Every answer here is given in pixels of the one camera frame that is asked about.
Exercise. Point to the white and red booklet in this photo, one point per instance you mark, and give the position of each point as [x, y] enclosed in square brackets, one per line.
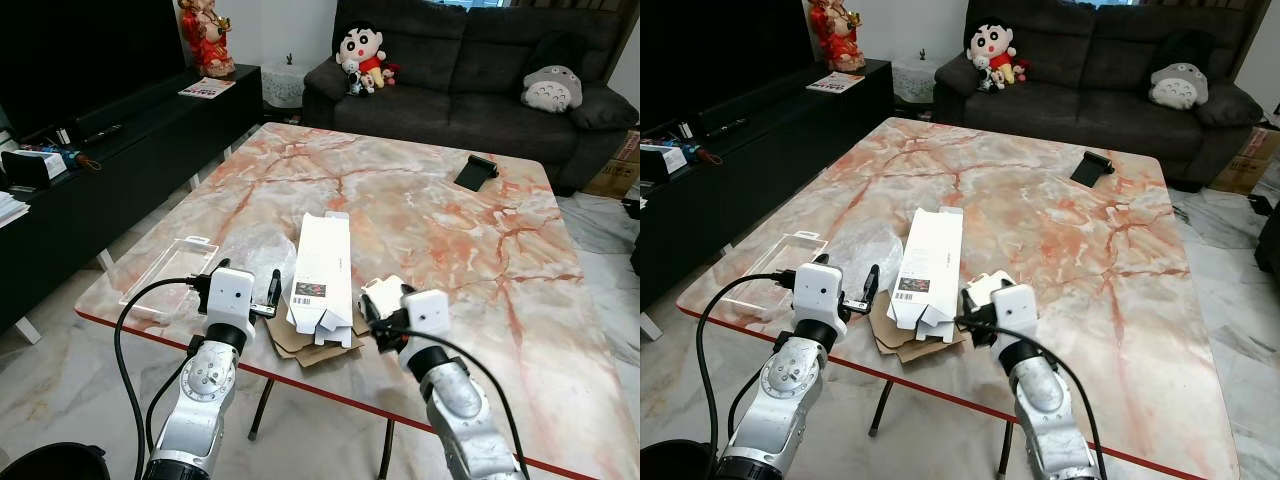
[206, 88]
[835, 82]

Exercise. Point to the black TV console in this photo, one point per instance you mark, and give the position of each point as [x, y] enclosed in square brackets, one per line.
[150, 170]
[790, 150]

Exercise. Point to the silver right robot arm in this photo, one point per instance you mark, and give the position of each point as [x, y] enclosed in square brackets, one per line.
[460, 410]
[1045, 405]

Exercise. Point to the small white box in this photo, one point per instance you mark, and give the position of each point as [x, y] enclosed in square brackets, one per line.
[388, 292]
[990, 284]

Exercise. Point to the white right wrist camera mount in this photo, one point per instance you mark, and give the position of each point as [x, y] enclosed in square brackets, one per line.
[1018, 308]
[428, 312]

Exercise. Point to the black television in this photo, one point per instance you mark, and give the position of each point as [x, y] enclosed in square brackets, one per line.
[710, 50]
[80, 55]

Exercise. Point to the clear plastic packaging tray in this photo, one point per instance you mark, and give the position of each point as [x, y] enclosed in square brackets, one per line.
[165, 275]
[765, 268]

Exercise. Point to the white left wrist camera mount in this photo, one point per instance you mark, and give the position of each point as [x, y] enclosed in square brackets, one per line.
[230, 295]
[820, 288]

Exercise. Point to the black table leg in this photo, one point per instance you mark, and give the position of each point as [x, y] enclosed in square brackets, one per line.
[880, 408]
[386, 452]
[260, 410]
[1003, 466]

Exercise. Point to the white paper stack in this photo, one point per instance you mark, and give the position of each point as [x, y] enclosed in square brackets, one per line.
[10, 208]

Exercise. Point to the white device box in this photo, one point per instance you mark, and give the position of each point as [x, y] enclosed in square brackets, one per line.
[35, 165]
[665, 158]

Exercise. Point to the flat brown cardboard piece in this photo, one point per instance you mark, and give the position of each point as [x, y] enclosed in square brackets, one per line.
[890, 335]
[290, 345]

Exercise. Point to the cartoon boy plush doll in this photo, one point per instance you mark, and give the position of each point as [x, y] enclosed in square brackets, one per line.
[992, 46]
[362, 50]

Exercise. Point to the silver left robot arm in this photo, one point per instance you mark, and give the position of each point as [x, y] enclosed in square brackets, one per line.
[205, 400]
[790, 395]

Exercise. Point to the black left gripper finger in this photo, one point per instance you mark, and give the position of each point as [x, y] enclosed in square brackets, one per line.
[787, 284]
[276, 288]
[203, 292]
[874, 282]

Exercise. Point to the dark grey sofa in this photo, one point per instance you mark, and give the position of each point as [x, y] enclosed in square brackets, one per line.
[450, 100]
[1080, 95]

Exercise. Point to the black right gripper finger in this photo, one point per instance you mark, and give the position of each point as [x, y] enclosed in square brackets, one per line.
[372, 308]
[971, 304]

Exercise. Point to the crumpled clear plastic bag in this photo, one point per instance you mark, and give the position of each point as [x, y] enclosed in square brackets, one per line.
[255, 250]
[865, 245]

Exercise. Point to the red and gold figurine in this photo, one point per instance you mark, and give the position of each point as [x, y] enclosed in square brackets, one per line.
[207, 40]
[838, 35]

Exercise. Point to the white round side table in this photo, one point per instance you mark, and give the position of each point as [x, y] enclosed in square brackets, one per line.
[914, 80]
[286, 85]

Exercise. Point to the long white carton box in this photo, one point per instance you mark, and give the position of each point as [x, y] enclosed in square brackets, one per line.
[932, 260]
[325, 265]

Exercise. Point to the brown cardboard box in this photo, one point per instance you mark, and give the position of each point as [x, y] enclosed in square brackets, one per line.
[615, 165]
[1245, 160]

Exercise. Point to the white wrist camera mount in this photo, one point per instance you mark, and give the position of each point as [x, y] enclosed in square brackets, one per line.
[230, 295]
[1018, 308]
[820, 288]
[428, 312]

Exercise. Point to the grey Totoro plush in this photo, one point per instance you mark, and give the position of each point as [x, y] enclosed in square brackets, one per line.
[552, 85]
[1180, 82]

